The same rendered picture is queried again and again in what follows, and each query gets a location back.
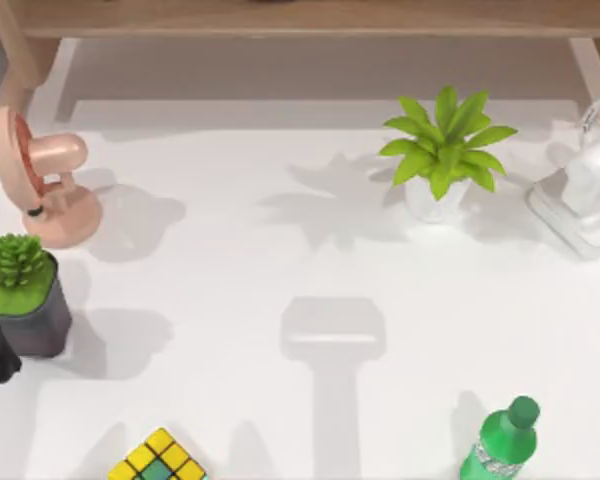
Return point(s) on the leafy plant in white pot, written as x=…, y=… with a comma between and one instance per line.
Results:
x=442, y=150

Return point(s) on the wooden shelf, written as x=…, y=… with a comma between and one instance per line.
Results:
x=280, y=20

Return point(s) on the pink desk fan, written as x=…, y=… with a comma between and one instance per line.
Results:
x=55, y=200

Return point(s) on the yellow and green puzzle cube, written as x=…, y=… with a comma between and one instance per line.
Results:
x=160, y=460

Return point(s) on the succulent in grey pot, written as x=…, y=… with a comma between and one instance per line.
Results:
x=30, y=310

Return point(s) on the green bottle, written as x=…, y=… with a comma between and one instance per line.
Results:
x=502, y=445

